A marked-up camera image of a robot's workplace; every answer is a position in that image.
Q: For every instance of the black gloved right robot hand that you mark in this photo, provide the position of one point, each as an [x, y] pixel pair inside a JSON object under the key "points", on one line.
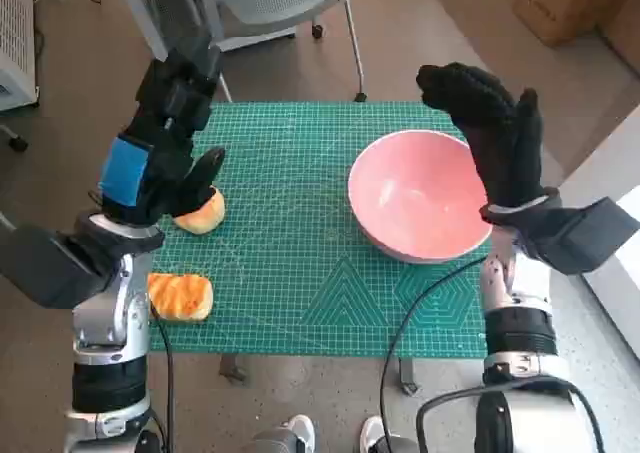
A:
{"points": [[505, 148]]}

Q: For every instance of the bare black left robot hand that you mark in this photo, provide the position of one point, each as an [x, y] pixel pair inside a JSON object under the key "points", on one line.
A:
{"points": [[160, 173]]}

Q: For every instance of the round toy bread bun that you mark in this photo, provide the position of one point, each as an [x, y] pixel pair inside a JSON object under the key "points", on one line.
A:
{"points": [[205, 218]]}

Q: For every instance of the pink bowl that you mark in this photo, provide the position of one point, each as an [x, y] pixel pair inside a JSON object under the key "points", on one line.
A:
{"points": [[425, 198]]}

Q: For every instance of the rectangular striped toy bread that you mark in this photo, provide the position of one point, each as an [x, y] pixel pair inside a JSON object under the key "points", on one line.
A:
{"points": [[180, 295]]}

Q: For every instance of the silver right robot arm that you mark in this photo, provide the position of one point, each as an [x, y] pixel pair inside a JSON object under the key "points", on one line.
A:
{"points": [[520, 293]]}

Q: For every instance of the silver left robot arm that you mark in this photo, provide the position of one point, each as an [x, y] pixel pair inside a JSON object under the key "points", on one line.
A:
{"points": [[115, 318]]}

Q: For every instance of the green cutting mat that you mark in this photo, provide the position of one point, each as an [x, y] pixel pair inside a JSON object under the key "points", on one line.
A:
{"points": [[290, 198]]}

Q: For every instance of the grey chair leg with caster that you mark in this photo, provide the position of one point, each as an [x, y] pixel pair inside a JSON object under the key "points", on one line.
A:
{"points": [[19, 144]]}

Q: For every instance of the cardboard box with black print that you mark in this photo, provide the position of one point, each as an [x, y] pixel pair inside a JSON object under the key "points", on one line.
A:
{"points": [[550, 8]]}

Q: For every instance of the plain cardboard box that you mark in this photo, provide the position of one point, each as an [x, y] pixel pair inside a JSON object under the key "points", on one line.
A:
{"points": [[625, 38]]}

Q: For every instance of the white perforated appliance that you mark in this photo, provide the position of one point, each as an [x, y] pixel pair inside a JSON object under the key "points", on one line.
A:
{"points": [[15, 33]]}

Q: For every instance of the metal table leg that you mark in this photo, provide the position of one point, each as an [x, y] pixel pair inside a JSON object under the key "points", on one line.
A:
{"points": [[232, 368], [407, 378]]}

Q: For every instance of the white shoe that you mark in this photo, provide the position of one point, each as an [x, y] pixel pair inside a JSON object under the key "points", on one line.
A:
{"points": [[302, 430], [372, 430]]}

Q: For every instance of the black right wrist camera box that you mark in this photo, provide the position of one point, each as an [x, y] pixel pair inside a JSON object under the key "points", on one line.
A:
{"points": [[585, 233]]}

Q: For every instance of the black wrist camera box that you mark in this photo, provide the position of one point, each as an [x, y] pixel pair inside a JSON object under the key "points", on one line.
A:
{"points": [[45, 268], [585, 233]]}

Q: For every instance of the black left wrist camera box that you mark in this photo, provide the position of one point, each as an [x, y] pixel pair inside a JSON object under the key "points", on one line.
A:
{"points": [[45, 268]]}

